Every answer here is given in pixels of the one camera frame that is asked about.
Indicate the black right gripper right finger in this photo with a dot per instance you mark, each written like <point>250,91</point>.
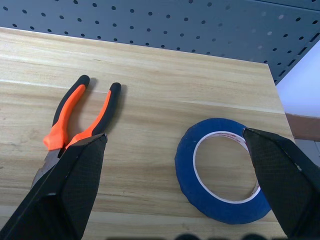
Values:
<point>290,180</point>

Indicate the blue tape roll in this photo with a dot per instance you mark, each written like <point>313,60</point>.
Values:
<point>185,170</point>

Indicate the orange and black pliers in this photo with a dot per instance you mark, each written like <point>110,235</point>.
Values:
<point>62,120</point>

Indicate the grey-blue perforated pegboard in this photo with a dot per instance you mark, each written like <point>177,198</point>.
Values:
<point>150,25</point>

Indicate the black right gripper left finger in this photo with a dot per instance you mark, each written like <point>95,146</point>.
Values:
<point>62,195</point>

